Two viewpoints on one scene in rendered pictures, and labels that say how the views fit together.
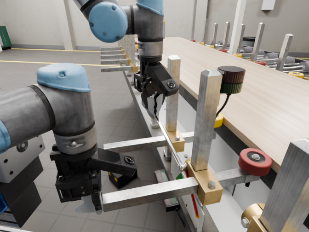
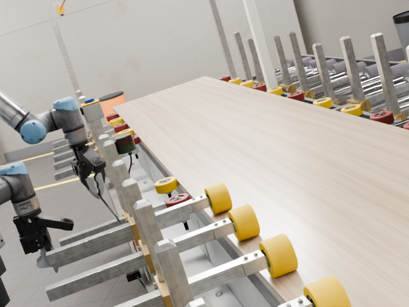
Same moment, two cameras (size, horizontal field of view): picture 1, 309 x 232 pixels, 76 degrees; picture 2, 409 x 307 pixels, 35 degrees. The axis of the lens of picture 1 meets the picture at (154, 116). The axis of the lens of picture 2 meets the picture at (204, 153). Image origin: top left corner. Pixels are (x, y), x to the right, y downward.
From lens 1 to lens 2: 1.67 m
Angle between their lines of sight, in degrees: 15
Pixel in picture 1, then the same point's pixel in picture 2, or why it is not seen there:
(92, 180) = (42, 233)
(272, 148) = (198, 189)
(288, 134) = (225, 175)
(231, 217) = not seen: hidden behind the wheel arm
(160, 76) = (87, 156)
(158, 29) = (75, 120)
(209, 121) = not seen: hidden behind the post
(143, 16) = (60, 116)
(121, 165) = (60, 221)
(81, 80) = (22, 168)
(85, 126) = (29, 194)
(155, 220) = not seen: outside the picture
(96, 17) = (24, 131)
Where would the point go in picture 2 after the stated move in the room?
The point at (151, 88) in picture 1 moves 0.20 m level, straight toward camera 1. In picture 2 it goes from (86, 169) to (75, 186)
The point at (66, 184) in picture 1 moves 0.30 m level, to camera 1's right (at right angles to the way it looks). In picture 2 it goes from (26, 237) to (121, 211)
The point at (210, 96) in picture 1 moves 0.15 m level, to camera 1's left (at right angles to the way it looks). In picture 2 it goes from (112, 159) to (66, 172)
